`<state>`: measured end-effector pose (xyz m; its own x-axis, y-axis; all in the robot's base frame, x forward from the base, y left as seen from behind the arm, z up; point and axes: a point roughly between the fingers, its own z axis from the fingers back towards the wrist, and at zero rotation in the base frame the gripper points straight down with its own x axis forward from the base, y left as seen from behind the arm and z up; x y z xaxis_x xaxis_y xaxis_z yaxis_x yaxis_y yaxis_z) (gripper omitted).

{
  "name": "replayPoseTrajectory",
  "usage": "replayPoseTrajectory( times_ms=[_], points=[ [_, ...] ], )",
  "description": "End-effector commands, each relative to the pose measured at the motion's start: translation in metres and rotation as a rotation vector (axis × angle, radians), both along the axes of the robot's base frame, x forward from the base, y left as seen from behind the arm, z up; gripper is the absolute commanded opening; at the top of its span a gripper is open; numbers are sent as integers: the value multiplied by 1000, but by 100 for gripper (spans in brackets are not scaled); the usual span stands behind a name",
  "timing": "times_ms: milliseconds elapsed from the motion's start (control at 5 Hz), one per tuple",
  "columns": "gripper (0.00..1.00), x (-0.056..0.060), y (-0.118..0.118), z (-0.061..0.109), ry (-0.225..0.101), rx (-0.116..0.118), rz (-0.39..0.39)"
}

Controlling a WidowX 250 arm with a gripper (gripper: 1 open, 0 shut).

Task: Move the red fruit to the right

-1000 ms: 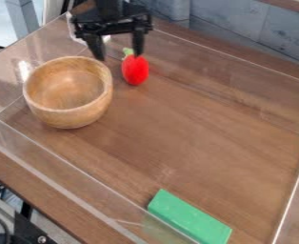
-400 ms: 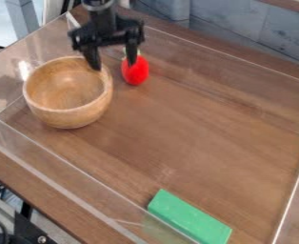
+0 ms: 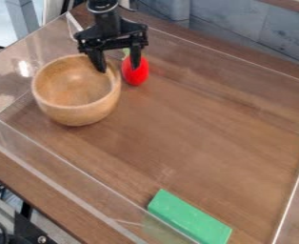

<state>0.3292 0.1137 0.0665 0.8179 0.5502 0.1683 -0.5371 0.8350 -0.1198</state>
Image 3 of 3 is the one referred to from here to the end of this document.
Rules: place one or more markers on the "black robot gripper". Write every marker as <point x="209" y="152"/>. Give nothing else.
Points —
<point x="96" y="40"/>

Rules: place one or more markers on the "red plush strawberry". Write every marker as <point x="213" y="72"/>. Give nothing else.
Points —
<point x="135" y="76"/>

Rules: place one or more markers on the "wooden bowl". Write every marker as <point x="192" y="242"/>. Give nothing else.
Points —
<point x="75" y="94"/>

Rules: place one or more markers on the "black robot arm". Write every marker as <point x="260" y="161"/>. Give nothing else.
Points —
<point x="107" y="15"/>

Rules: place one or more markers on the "green rectangular block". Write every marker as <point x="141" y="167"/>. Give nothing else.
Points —
<point x="189" y="220"/>

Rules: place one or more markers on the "clear acrylic tray enclosure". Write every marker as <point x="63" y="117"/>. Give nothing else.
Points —
<point x="207" y="131"/>

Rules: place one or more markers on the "black metal table bracket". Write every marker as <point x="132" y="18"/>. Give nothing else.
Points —
<point x="28" y="233"/>

